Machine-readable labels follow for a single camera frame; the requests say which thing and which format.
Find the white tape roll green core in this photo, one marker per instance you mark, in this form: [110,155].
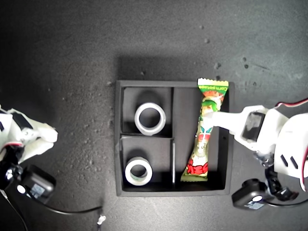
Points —
[127,173]

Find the black tray with wells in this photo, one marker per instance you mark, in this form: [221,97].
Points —
[185,115]

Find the plain white tape roll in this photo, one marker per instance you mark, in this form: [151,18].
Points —
[149,132]

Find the snack bar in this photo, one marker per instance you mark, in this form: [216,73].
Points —
[202,149]

